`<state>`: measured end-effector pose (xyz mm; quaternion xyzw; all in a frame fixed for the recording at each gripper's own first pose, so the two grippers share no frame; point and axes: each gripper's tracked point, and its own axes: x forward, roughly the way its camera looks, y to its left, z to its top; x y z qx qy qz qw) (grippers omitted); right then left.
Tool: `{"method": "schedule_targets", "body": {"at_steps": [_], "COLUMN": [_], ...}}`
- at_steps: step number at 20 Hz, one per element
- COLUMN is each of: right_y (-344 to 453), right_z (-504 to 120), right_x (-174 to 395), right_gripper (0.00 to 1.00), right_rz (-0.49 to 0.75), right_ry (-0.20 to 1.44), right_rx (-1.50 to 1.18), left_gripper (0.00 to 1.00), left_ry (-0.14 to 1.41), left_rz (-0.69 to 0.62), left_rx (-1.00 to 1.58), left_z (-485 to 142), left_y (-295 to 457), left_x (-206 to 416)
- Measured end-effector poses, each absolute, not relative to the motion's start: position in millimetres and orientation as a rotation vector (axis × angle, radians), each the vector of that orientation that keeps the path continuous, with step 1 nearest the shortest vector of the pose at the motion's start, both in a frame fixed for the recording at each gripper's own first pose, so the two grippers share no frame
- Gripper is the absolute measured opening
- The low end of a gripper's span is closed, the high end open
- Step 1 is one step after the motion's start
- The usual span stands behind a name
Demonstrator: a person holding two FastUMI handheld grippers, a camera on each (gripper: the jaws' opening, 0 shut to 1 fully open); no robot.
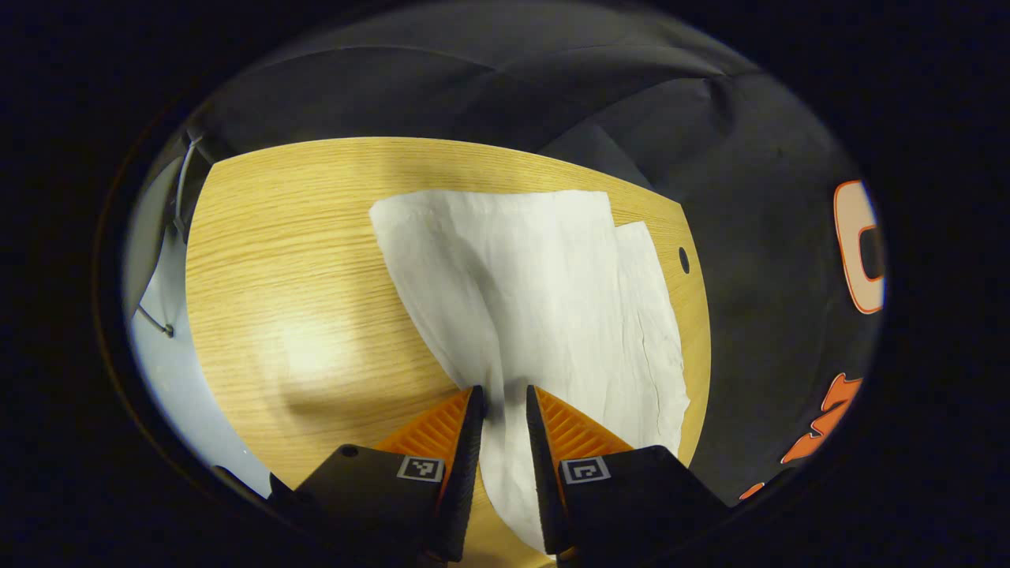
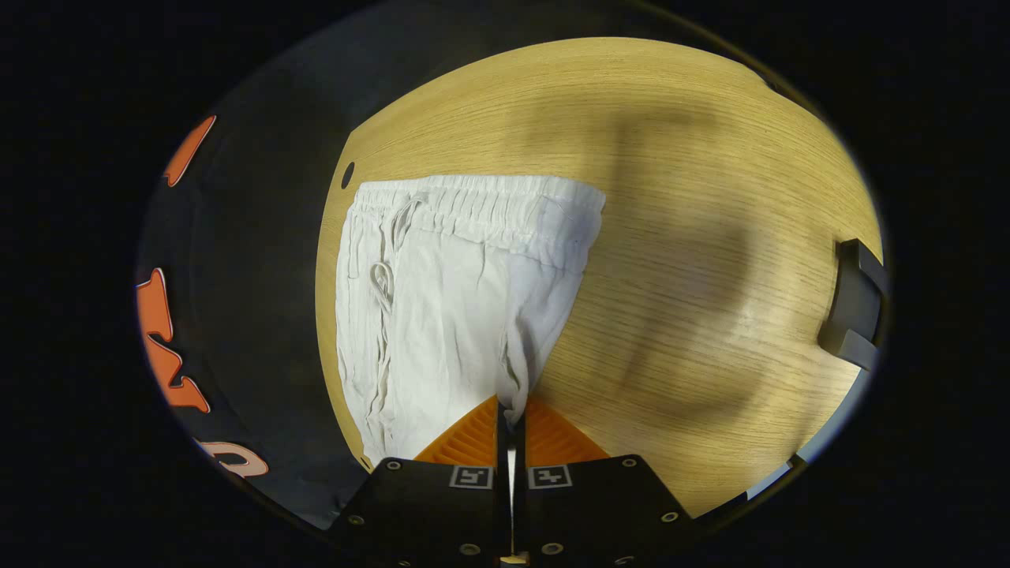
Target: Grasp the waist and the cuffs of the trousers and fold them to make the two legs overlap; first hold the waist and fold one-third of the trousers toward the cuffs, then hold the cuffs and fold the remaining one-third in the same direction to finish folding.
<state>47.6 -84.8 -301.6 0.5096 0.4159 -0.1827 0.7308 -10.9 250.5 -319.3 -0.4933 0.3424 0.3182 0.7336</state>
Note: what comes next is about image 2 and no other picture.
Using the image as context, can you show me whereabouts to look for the white jeans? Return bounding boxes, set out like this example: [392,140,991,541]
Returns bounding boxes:
[335,174,607,468]

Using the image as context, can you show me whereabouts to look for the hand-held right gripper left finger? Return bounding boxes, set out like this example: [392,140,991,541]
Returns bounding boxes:
[327,394,514,568]

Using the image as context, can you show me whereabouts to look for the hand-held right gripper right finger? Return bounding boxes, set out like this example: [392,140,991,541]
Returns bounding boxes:
[513,397,699,568]

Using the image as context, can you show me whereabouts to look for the dark grey bracket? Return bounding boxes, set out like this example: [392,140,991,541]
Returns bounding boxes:
[817,239,890,372]

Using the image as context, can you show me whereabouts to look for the black backdrop cloth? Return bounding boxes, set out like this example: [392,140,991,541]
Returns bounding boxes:
[136,4,632,531]

